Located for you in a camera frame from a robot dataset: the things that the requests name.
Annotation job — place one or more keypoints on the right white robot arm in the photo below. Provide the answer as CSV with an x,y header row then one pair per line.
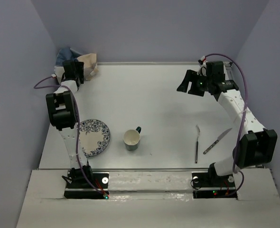
x,y
255,143

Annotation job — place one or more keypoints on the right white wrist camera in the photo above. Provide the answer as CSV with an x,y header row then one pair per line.
x,y
202,64

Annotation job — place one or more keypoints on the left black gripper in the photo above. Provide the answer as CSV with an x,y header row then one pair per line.
x,y
79,67

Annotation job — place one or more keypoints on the silver fork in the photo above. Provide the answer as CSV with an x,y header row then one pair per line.
x,y
197,144

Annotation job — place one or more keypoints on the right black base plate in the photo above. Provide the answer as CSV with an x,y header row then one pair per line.
x,y
207,188

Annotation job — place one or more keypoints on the blue beige checked cloth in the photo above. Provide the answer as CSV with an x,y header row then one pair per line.
x,y
67,53

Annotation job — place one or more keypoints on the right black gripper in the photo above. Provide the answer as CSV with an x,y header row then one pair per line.
x,y
183,87

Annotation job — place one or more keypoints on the green white ceramic mug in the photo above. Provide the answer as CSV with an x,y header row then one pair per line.
x,y
131,139

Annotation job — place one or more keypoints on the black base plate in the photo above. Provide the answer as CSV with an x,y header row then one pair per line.
x,y
207,188
82,190

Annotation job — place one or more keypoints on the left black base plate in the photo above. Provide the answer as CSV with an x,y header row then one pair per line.
x,y
82,190

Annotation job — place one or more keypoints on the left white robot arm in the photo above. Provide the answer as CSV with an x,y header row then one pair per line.
x,y
64,116

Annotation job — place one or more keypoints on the blue floral ceramic plate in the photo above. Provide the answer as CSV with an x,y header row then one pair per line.
x,y
95,136

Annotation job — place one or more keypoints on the silver table knife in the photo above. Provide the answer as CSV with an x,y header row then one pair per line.
x,y
221,136

